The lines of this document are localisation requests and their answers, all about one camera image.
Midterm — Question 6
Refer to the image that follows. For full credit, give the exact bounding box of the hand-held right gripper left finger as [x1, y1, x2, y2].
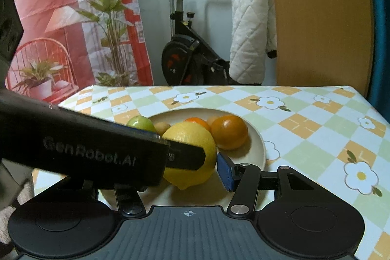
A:
[39, 178, 147, 218]

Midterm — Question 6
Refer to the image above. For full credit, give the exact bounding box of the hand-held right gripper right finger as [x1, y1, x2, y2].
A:
[217, 153, 328, 216]

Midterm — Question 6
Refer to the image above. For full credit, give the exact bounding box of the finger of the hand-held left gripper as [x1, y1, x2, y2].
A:
[165, 143, 206, 172]
[134, 128, 162, 139]

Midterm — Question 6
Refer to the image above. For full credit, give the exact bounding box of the green apple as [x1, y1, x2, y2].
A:
[126, 115, 156, 133]

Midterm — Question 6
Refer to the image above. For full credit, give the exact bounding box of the yellow lemon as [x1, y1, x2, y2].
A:
[161, 121, 217, 190]

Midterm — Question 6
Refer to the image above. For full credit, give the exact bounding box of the dark orange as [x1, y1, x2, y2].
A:
[211, 115, 249, 150]

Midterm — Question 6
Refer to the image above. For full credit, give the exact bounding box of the beige round plate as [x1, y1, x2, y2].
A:
[97, 108, 266, 212]

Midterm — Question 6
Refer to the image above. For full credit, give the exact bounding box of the person's left forearm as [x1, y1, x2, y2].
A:
[0, 175, 35, 251]

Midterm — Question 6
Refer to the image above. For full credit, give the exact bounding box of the black exercise bike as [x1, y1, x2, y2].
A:
[152, 0, 234, 86]

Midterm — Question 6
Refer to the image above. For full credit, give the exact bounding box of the floral checked tablecloth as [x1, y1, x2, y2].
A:
[33, 85, 390, 260]

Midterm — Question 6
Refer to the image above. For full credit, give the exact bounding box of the thin metal pole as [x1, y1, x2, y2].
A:
[168, 0, 178, 44]

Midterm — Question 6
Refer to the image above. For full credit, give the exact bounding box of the white quilted jacket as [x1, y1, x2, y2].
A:
[229, 0, 278, 85]

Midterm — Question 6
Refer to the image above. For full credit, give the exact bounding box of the round wooden board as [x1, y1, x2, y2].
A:
[263, 0, 375, 96]

